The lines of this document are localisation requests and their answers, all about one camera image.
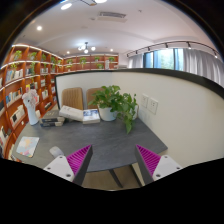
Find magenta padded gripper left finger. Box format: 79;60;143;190
44;145;93;186

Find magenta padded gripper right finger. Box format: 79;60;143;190
135;145;182;184

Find colourful mouse pad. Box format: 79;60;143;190
16;136;39;158

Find grey table leg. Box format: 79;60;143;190
109;169;123;188

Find dark book stack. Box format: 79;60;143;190
40;110;65;127

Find blue cover book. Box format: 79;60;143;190
83;109;100;124

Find white open book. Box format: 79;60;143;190
59;106;83;121

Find green potted plant white pot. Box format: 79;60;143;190
89;85;137;134

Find right tan chair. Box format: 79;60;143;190
86;87;103;109

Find orange wooden bookshelf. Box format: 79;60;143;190
0;44;119;159

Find white curtain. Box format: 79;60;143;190
128;48;224;88

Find ceiling chandelier lamp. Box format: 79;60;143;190
78;42;96;54

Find black ceiling track light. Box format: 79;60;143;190
127;40;220;59

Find ceiling air vent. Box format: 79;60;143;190
97;12;126;22

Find right white wall socket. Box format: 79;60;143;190
148;98;158;114

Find white wall socket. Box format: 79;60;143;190
148;98;158;114
141;94;149;108

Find left white wall socket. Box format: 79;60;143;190
141;94;149;108

